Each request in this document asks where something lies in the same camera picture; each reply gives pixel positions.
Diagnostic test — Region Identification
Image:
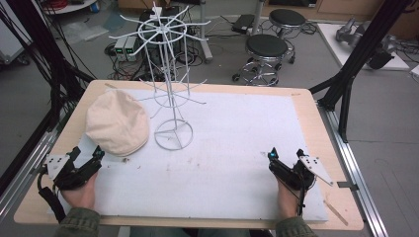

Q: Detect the black metal frame stand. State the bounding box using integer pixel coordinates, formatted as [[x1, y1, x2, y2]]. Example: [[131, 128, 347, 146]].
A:
[[0, 0, 97, 198], [308, 0, 415, 144]]

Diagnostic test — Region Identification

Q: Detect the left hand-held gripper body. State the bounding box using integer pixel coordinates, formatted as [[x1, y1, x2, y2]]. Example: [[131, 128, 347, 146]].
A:
[[43, 153, 103, 192]]

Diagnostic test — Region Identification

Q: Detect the black flat box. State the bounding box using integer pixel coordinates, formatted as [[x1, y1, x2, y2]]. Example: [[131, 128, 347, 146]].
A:
[[230, 13, 256, 35]]

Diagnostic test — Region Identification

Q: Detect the thin wooden stick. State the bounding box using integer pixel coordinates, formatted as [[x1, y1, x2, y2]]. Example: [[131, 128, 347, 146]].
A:
[[323, 199, 350, 227]]

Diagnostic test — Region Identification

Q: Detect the white wire hat rack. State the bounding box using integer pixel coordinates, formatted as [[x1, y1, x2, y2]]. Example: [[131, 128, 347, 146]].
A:
[[108, 1, 212, 152]]

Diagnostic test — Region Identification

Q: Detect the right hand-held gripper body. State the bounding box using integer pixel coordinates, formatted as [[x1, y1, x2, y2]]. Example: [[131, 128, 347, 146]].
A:
[[268, 155, 335, 193]]

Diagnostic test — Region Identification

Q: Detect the grey metal pole stand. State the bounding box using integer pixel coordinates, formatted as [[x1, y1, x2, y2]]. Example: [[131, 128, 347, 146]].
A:
[[196, 0, 214, 65]]

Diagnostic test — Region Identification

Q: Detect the aluminium table rail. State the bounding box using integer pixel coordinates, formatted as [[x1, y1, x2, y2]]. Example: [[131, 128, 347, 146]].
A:
[[0, 110, 74, 216], [316, 102, 390, 237]]

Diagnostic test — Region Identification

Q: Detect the left hand-held gripper cable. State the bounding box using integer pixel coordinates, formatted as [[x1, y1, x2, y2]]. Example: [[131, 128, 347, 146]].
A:
[[36, 165, 67, 224]]

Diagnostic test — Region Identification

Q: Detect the right hand-held gripper cable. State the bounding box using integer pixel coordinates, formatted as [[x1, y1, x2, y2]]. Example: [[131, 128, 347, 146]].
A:
[[294, 186, 306, 218]]

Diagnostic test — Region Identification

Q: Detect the hand-held gripper cable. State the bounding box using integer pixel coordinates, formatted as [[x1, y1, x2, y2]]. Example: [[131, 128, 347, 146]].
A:
[[36, 165, 67, 224], [294, 186, 306, 218]]

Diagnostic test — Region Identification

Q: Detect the white foam mat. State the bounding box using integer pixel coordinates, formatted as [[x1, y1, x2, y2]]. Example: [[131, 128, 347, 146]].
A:
[[48, 86, 331, 224]]

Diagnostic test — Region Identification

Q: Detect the white platform board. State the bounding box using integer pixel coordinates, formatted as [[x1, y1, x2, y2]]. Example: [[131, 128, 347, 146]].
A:
[[316, 22, 411, 72]]

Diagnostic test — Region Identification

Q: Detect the cream fabric hat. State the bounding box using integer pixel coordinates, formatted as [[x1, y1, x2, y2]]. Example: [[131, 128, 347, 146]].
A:
[[84, 89, 151, 158]]

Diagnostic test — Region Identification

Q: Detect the grey metal bracket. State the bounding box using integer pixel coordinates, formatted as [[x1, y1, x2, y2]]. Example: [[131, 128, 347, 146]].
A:
[[336, 180, 360, 193]]

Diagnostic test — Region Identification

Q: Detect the person's right hand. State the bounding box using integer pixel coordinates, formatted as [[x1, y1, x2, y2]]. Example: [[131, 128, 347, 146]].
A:
[[276, 177, 302, 220]]

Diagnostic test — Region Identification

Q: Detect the person's left hand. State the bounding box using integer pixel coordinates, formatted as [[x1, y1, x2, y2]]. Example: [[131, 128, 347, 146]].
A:
[[60, 172, 99, 210]]

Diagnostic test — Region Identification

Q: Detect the black round stool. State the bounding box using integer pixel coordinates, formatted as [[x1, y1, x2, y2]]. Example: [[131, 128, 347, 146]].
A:
[[231, 34, 296, 88], [268, 8, 308, 38]]

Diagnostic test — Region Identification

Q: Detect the grey power supply box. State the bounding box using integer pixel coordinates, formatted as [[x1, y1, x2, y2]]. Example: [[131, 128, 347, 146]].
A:
[[113, 36, 128, 62], [124, 36, 138, 62]]

